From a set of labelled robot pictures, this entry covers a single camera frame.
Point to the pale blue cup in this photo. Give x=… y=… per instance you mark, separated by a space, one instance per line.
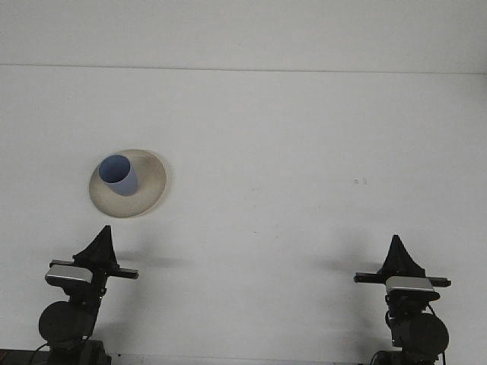
x=118 y=169

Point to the pale cream round plate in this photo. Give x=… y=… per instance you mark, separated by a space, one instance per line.
x=148 y=197

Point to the dark platform edge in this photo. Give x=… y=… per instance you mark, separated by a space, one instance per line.
x=15 y=357

